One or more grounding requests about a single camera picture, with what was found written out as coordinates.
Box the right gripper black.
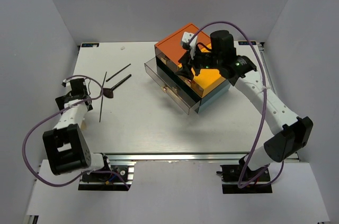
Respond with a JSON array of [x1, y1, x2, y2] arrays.
[[174, 45, 221, 82]]

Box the clear wide drawer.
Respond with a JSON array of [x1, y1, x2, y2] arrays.
[[144, 57, 200, 114]]

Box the peach tube rose cap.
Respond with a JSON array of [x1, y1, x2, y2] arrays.
[[81, 120, 87, 130]]

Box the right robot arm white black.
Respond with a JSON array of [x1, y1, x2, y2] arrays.
[[176, 30, 313, 181]]

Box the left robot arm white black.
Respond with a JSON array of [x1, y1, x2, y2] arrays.
[[42, 78, 112, 181]]

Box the thin black makeup brush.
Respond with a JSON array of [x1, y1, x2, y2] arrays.
[[105, 63, 131, 82]]

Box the dark orange drawer box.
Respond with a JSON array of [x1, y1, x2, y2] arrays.
[[155, 23, 199, 72]]

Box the dark grey drawer box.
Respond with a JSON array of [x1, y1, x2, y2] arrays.
[[156, 57, 201, 101]]

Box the yellow drawer box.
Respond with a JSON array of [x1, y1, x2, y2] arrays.
[[190, 69, 226, 97]]

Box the black brush brown bristles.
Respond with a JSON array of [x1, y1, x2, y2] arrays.
[[103, 74, 132, 98]]

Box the long thin black stick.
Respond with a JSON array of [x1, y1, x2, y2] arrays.
[[99, 71, 107, 123]]

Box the teal drawer box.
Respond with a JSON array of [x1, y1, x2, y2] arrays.
[[195, 80, 231, 113]]

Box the blue label sticker left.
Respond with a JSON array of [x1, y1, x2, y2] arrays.
[[81, 43, 100, 48]]

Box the blue label sticker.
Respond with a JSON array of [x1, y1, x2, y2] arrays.
[[81, 43, 100, 48], [238, 41, 257, 46]]

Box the blue label sticker right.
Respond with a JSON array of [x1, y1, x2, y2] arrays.
[[238, 41, 257, 46]]

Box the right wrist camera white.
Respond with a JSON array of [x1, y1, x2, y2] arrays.
[[181, 32, 198, 59]]

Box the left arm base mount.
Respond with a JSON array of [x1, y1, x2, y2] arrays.
[[78, 156, 134, 191]]

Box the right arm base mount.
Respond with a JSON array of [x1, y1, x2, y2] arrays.
[[217, 164, 273, 194]]

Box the aluminium rail lower left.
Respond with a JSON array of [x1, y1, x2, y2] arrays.
[[23, 215, 39, 224]]

